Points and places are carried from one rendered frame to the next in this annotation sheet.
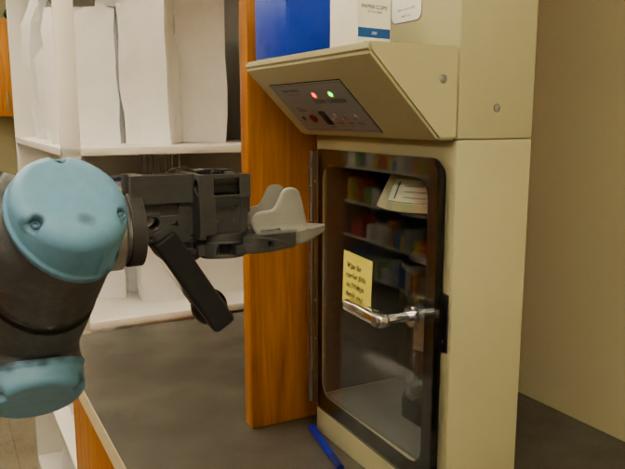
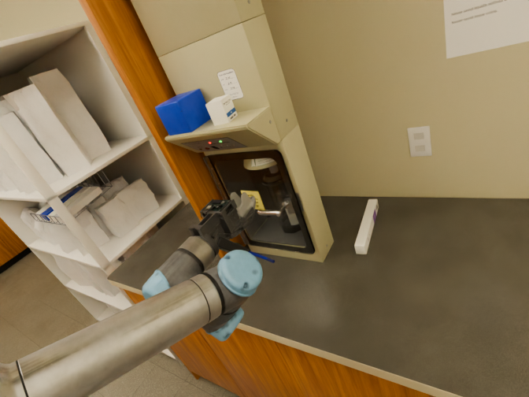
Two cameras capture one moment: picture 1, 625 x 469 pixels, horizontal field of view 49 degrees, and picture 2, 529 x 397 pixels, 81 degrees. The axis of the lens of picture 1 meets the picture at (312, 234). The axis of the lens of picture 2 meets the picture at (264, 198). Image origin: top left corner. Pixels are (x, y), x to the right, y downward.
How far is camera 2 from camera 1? 35 cm
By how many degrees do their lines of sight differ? 26
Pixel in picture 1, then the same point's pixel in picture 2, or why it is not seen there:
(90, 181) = (242, 257)
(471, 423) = (317, 226)
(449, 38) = (263, 103)
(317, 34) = (197, 116)
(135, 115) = (64, 161)
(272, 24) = (174, 120)
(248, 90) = (165, 146)
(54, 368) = (238, 314)
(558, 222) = not seen: hidden behind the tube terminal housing
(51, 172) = (232, 265)
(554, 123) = not seen: hidden behind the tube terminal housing
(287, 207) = (246, 200)
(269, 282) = not seen: hidden behind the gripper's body
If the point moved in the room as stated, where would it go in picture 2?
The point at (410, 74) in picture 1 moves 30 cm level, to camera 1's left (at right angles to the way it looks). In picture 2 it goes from (261, 128) to (152, 187)
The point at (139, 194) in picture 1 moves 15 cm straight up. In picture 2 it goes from (205, 232) to (172, 173)
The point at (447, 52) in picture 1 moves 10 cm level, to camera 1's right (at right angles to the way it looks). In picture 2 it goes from (268, 111) to (297, 95)
